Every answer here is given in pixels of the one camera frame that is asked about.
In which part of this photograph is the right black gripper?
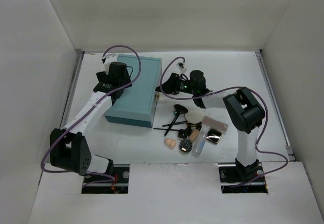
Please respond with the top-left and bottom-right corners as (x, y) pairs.
(155, 73), (196, 96)

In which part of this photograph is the teal makeup organizer box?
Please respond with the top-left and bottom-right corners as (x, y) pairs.
(105, 56), (161, 128)

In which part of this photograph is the beige foundation bottle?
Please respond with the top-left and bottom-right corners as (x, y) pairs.
(187, 129), (200, 143)

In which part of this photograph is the clear bottle blue label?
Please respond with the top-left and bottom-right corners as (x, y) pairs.
(192, 130), (208, 157)

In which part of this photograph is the black round gecomo compact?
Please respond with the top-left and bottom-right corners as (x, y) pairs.
(179, 139), (193, 154)

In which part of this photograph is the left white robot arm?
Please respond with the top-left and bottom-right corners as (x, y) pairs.
(50, 62), (131, 183)

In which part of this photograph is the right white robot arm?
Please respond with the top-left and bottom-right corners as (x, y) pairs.
(156, 70), (268, 183)

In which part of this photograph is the thin black makeup brush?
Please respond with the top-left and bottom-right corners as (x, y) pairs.
(162, 121), (187, 127)

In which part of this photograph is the peach makeup sponge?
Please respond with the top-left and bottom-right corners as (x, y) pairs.
(164, 138), (177, 150)

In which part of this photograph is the black kabuki brush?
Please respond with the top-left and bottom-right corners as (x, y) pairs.
(164, 104), (188, 136)

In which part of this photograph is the white round powder puff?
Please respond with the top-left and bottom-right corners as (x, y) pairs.
(185, 109), (205, 124)

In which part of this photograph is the black fan brush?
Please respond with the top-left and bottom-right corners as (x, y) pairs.
(169, 127), (192, 136)

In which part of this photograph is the gold black mirror compact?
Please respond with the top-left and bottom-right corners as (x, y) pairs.
(206, 128), (223, 145)

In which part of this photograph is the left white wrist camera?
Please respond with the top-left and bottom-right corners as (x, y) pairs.
(101, 53), (117, 74)

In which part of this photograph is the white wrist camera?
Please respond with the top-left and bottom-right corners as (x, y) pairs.
(177, 62), (187, 74)
(101, 53), (117, 74)

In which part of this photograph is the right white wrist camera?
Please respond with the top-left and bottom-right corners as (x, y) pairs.
(177, 62), (187, 74)

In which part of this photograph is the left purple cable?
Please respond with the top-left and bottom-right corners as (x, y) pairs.
(40, 45), (141, 187)

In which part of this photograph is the purple cable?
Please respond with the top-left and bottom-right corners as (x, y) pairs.
(154, 57), (290, 187)
(40, 45), (141, 187)

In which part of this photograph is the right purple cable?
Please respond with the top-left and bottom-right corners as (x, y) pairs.
(154, 57), (290, 187)

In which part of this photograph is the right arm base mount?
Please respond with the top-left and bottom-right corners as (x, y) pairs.
(218, 164), (268, 194)

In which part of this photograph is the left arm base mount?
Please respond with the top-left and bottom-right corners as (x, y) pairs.
(82, 165), (130, 194)

